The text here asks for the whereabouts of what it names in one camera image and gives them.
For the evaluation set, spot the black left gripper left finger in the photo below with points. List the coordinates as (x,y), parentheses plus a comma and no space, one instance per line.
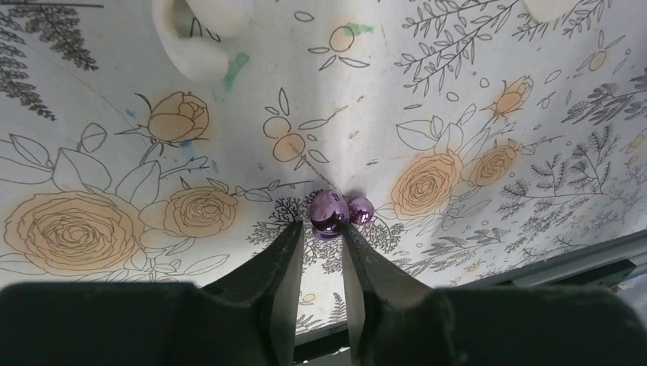
(247,317)

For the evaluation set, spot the purple earbud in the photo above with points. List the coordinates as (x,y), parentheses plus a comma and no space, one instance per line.
(330,213)

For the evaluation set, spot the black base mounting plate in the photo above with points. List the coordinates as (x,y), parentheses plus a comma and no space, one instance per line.
(605,264)

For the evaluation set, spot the floral patterned table mat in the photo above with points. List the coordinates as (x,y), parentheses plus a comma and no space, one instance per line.
(485,139)

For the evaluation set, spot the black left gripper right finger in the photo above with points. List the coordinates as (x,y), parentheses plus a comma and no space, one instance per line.
(394,319)

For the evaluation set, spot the white earbud charging case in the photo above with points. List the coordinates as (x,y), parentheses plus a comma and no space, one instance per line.
(191,33)

